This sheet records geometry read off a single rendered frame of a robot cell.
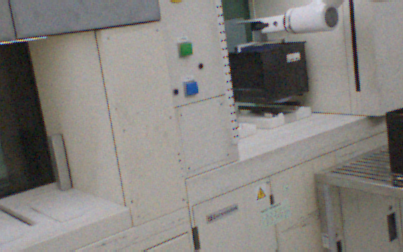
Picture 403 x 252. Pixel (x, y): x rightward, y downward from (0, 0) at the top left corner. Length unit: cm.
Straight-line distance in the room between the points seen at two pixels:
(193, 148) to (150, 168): 14
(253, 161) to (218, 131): 15
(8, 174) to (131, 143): 49
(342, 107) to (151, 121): 85
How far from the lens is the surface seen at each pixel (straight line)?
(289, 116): 201
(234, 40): 254
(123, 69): 136
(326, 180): 177
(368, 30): 194
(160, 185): 144
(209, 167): 154
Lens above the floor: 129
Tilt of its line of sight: 11 degrees down
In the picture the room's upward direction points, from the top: 8 degrees counter-clockwise
